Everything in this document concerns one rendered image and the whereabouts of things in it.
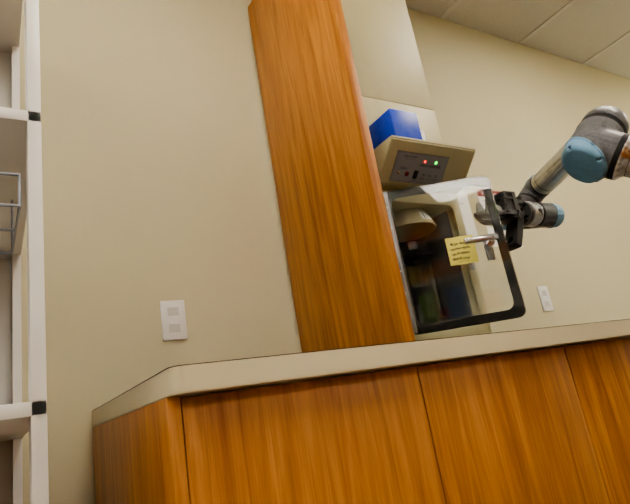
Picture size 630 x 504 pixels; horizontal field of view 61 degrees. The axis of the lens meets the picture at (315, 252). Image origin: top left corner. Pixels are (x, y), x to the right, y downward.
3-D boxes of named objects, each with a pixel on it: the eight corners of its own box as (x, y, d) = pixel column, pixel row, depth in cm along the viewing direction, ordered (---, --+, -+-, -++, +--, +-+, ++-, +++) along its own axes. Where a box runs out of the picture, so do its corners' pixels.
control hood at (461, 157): (372, 187, 148) (366, 154, 151) (456, 194, 165) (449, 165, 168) (398, 168, 139) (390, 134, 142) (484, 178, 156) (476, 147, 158)
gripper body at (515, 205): (481, 200, 156) (508, 203, 163) (489, 228, 154) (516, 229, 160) (501, 189, 150) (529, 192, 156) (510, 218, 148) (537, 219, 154)
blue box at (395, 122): (374, 154, 151) (368, 126, 154) (401, 157, 157) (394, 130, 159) (395, 136, 143) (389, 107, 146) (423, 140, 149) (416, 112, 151)
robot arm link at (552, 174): (612, 79, 139) (520, 177, 183) (596, 104, 134) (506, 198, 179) (652, 103, 137) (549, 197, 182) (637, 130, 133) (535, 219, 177)
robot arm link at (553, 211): (543, 229, 170) (568, 227, 162) (520, 228, 164) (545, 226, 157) (542, 205, 170) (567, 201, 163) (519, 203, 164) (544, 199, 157)
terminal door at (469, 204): (410, 336, 136) (379, 192, 148) (527, 316, 137) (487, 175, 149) (411, 335, 135) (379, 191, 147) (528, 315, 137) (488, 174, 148)
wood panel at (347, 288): (306, 381, 163) (247, 7, 203) (314, 380, 164) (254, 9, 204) (408, 353, 123) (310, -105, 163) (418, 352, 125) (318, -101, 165)
